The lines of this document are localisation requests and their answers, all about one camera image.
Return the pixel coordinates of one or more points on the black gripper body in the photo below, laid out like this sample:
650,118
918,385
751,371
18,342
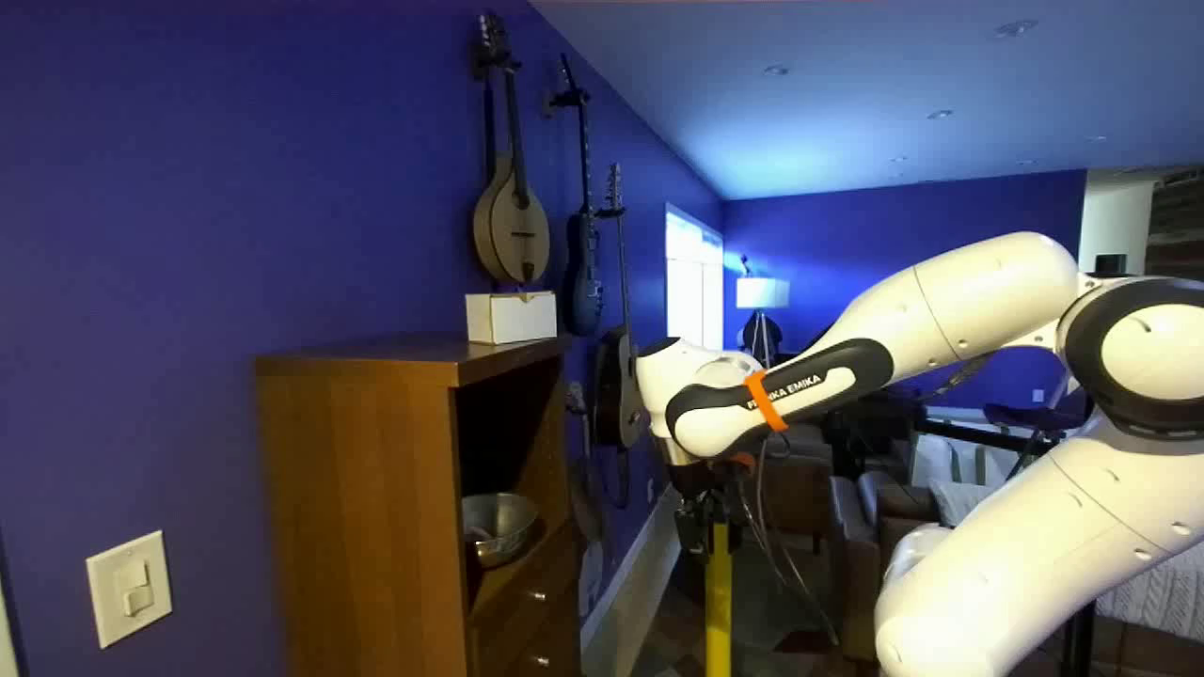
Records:
707,490

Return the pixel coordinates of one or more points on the white light switch plate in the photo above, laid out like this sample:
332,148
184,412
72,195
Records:
127,588

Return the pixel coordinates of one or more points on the white box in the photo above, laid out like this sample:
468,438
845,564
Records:
508,318

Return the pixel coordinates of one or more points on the orange band on arm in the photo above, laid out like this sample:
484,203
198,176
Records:
765,398

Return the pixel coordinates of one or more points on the yellow pole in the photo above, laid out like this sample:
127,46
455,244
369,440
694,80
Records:
718,603

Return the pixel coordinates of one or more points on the black hanging guitar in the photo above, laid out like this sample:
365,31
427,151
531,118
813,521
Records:
617,380

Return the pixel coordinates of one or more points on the table lamp with white shade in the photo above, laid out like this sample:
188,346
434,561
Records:
760,294

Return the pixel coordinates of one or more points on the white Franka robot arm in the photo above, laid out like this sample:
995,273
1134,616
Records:
981,303

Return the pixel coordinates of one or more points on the silver metal bowl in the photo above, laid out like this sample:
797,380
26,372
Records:
498,524

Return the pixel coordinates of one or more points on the wooden drawer with metal knob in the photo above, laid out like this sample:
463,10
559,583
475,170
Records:
536,652
521,588

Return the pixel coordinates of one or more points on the brown wooden cabinet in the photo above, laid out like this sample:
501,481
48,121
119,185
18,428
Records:
363,500

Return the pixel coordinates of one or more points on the dark bookshelf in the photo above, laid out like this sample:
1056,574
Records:
1180,218

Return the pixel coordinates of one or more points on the brown mandolin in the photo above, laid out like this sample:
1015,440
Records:
514,228

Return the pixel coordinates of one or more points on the white window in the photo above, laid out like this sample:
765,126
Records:
690,282

